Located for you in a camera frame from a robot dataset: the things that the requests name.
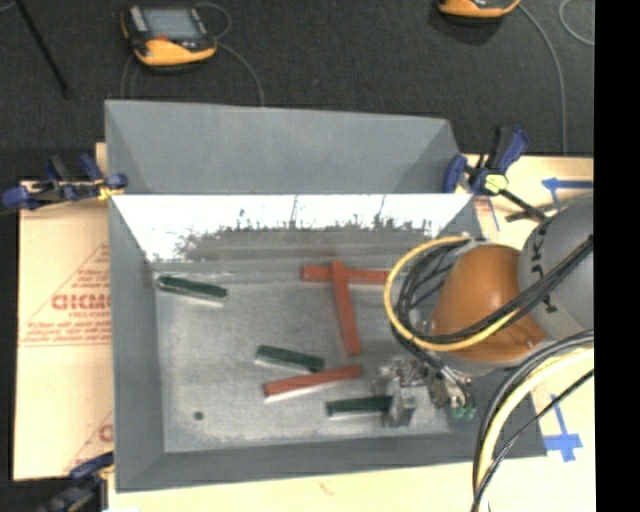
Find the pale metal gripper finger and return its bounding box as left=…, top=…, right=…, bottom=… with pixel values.
left=371, top=376, right=402, bottom=402
left=382, top=392, right=418, bottom=429

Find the dark green flat block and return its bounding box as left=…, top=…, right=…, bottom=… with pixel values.
left=254, top=343, right=327, bottom=374
left=324, top=394, right=395, bottom=418
left=156, top=274, right=229, bottom=302

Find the red-brown flat block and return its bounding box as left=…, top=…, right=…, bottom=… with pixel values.
left=300, top=263, right=392, bottom=286
left=262, top=363, right=363, bottom=399
left=328, top=259, right=363, bottom=358

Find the grey metal bin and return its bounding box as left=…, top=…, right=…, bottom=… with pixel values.
left=103, top=98, right=547, bottom=492

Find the brown cardboard board red print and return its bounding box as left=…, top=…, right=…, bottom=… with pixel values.
left=11, top=141, right=117, bottom=482

